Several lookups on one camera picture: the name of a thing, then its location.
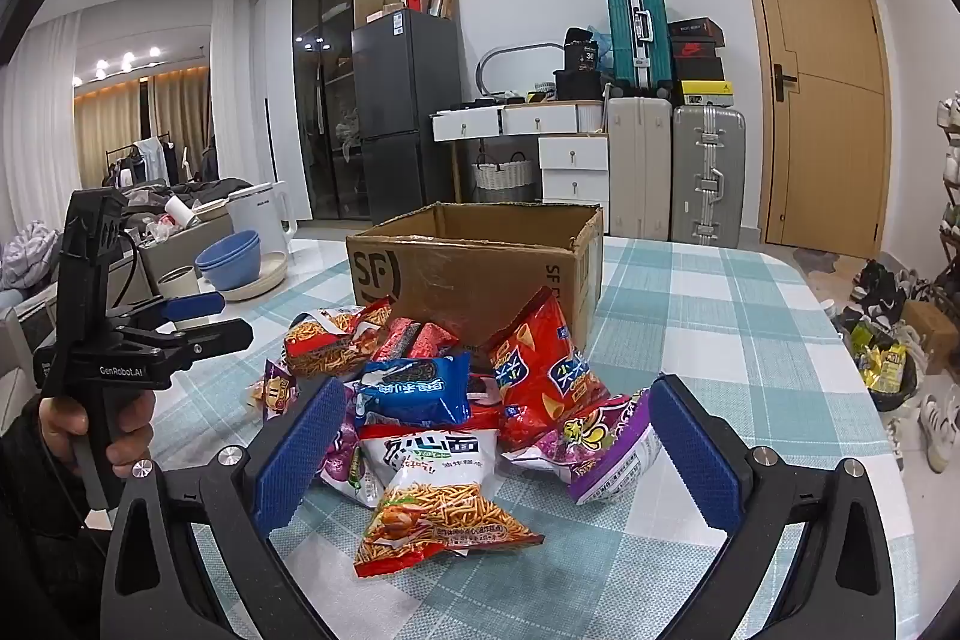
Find chrome tube frame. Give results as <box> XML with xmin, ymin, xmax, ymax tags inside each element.
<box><xmin>477</xmin><ymin>45</ymin><xmax>567</xmax><ymax>101</ymax></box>

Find white-top noodle snack bag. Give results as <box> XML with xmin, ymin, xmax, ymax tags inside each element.
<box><xmin>354</xmin><ymin>407</ymin><xmax>545</xmax><ymax>577</ymax></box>

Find wooden door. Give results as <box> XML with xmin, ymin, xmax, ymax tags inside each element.
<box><xmin>727</xmin><ymin>0</ymin><xmax>893</xmax><ymax>259</ymax></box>

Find blue cookie packet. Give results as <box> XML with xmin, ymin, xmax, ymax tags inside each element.
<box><xmin>354</xmin><ymin>351</ymin><xmax>473</xmax><ymax>427</ymax></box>

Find teal suitcase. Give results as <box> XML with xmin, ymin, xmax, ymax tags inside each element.
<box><xmin>604</xmin><ymin>0</ymin><xmax>672</xmax><ymax>94</ymax></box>

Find dark grey fridge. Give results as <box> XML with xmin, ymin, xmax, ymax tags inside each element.
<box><xmin>351</xmin><ymin>8</ymin><xmax>464</xmax><ymax>226</ymax></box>

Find dark glass cabinet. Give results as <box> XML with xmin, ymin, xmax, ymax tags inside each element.
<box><xmin>291</xmin><ymin>0</ymin><xmax>402</xmax><ymax>223</ymax></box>

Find person's left hand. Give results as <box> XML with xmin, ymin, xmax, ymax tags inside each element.
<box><xmin>37</xmin><ymin>389</ymin><xmax>156</xmax><ymax>480</ymax></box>

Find red cone crisp bag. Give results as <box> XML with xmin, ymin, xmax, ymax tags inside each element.
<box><xmin>487</xmin><ymin>285</ymin><xmax>612</xmax><ymax>453</ymax></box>

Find shoe rack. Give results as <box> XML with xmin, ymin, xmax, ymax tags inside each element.
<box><xmin>934</xmin><ymin>92</ymin><xmax>960</xmax><ymax>281</ymax></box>

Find yellow packets in bin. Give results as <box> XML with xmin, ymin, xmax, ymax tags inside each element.
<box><xmin>859</xmin><ymin>340</ymin><xmax>908</xmax><ymax>393</ymax></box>

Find black case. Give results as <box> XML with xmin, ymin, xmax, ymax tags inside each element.
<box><xmin>553</xmin><ymin>68</ymin><xmax>607</xmax><ymax>103</ymax></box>

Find white electric kettle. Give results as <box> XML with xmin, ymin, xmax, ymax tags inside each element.
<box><xmin>226</xmin><ymin>180</ymin><xmax>296</xmax><ymax>259</ymax></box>

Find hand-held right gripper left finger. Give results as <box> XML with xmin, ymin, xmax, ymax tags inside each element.
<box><xmin>101</xmin><ymin>374</ymin><xmax>347</xmax><ymax>640</ymax></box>

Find black printed carton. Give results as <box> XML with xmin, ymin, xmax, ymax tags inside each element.
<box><xmin>565</xmin><ymin>26</ymin><xmax>602</xmax><ymax>71</ymax></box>

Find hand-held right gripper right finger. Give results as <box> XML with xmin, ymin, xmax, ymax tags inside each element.
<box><xmin>637</xmin><ymin>374</ymin><xmax>893</xmax><ymax>640</ymax></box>

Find cardboard box on floor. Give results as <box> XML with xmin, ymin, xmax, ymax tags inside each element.
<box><xmin>904</xmin><ymin>299</ymin><xmax>960</xmax><ymax>375</ymax></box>

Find black sneakers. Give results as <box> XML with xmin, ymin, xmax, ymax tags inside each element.
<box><xmin>851</xmin><ymin>261</ymin><xmax>912</xmax><ymax>322</ymax></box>

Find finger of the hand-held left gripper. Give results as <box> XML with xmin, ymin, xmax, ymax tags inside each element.
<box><xmin>111</xmin><ymin>291</ymin><xmax>227</xmax><ymax>333</ymax></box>
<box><xmin>120</xmin><ymin>319</ymin><xmax>254</xmax><ymax>375</ymax></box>

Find black cable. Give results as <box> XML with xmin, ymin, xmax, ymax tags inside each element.
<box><xmin>116</xmin><ymin>229</ymin><xmax>143</xmax><ymax>315</ymax></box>

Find yellow and black box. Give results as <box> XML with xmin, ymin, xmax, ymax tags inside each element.
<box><xmin>679</xmin><ymin>80</ymin><xmax>734</xmax><ymax>107</ymax></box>

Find white paper cup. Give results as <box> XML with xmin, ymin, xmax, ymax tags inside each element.
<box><xmin>163</xmin><ymin>195</ymin><xmax>200</xmax><ymax>229</ymax></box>

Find clothes rack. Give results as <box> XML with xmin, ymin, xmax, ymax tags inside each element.
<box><xmin>105</xmin><ymin>134</ymin><xmax>188</xmax><ymax>187</ymax></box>

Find white sneaker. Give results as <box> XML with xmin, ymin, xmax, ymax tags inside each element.
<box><xmin>919</xmin><ymin>385</ymin><xmax>960</xmax><ymax>472</ymax></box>

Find teal checked tablecloth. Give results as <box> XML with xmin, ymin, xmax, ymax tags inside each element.
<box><xmin>161</xmin><ymin>235</ymin><xmax>912</xmax><ymax>640</ymax></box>

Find silver suitcase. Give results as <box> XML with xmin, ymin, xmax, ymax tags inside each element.
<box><xmin>670</xmin><ymin>104</ymin><xmax>747</xmax><ymax>249</ymax></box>

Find beige suitcase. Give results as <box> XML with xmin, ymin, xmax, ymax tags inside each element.
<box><xmin>604</xmin><ymin>96</ymin><xmax>674</xmax><ymax>241</ymax></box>

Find person's left forearm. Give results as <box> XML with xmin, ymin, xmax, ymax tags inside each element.
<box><xmin>0</xmin><ymin>396</ymin><xmax>113</xmax><ymax>640</ymax></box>

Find red noodle snack bag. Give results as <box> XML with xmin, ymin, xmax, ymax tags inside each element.
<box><xmin>283</xmin><ymin>299</ymin><xmax>395</xmax><ymax>380</ymax></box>

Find black trash bin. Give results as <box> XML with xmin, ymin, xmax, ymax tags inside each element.
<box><xmin>840</xmin><ymin>317</ymin><xmax>920</xmax><ymax>412</ymax></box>

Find purple snack bag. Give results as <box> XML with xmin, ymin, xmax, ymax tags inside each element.
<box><xmin>319</xmin><ymin>419</ymin><xmax>391</xmax><ymax>510</ymax></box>
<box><xmin>501</xmin><ymin>389</ymin><xmax>665</xmax><ymax>506</ymax></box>

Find woven basket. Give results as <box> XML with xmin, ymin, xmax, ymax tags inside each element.
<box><xmin>471</xmin><ymin>154</ymin><xmax>537</xmax><ymax>191</ymax></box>

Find beige curtain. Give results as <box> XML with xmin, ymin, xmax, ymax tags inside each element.
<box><xmin>75</xmin><ymin>74</ymin><xmax>211</xmax><ymax>185</ymax></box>

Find red foil snack packet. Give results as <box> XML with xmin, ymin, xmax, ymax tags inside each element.
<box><xmin>377</xmin><ymin>317</ymin><xmax>428</xmax><ymax>361</ymax></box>
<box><xmin>411</xmin><ymin>323</ymin><xmax>461</xmax><ymax>360</ymax></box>

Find white desk with drawers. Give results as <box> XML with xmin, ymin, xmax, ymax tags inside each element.
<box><xmin>431</xmin><ymin>100</ymin><xmax>610</xmax><ymax>206</ymax></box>

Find beige round basin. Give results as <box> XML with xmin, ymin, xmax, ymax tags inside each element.
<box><xmin>221</xmin><ymin>250</ymin><xmax>288</xmax><ymax>302</ymax></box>

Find blue plastic basin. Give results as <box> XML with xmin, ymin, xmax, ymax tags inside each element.
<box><xmin>195</xmin><ymin>230</ymin><xmax>262</xmax><ymax>292</ymax></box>

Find brown cardboard box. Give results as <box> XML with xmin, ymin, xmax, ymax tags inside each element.
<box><xmin>346</xmin><ymin>203</ymin><xmax>605</xmax><ymax>352</ymax></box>

